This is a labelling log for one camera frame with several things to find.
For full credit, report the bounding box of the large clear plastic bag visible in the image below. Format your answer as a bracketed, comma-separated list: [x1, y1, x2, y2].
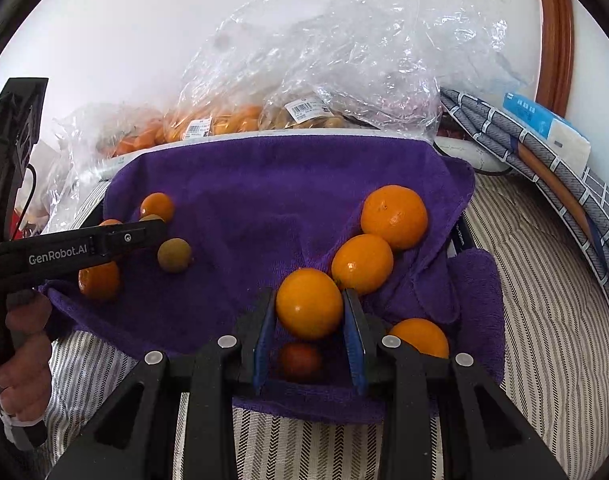
[178, 0, 527, 142]

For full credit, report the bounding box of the black cable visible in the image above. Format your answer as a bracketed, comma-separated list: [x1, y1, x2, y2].
[12, 162, 38, 238]

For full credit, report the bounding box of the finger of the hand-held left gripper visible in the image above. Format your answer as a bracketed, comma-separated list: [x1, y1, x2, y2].
[95, 218, 168, 262]

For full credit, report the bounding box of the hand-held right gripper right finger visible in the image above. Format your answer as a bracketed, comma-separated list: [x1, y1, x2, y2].
[341, 288, 567, 480]

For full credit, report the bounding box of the labelled bag of oranges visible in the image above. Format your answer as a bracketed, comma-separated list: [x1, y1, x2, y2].
[163, 104, 265, 144]

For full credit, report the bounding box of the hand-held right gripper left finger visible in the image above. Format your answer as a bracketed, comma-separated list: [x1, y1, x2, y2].
[47, 289, 278, 480]

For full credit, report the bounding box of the purple towel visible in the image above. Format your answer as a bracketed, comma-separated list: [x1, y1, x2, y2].
[37, 132, 506, 423]

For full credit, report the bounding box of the plain bag of oranges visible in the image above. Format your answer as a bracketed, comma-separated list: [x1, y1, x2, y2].
[98, 119, 166, 158]

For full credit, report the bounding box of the grey checkered cloth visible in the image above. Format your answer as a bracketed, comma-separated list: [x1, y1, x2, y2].
[438, 87, 609, 312]

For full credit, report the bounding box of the bag of brown fruits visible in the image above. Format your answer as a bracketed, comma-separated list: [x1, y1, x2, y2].
[262, 94, 346, 133]

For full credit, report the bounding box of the person's left hand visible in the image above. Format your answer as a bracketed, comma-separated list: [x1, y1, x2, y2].
[0, 295, 54, 422]

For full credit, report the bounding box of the brown wooden door frame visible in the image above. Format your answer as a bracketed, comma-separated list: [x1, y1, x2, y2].
[534, 0, 577, 117]

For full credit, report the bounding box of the large orange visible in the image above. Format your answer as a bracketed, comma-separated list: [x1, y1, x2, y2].
[388, 318, 450, 359]
[331, 234, 395, 296]
[360, 185, 429, 252]
[276, 268, 344, 341]

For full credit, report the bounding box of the blue white tissue pack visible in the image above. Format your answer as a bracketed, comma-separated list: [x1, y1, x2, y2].
[501, 91, 592, 167]

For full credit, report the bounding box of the crumpled clear plastic bag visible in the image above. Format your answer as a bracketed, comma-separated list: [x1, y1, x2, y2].
[43, 102, 166, 235]

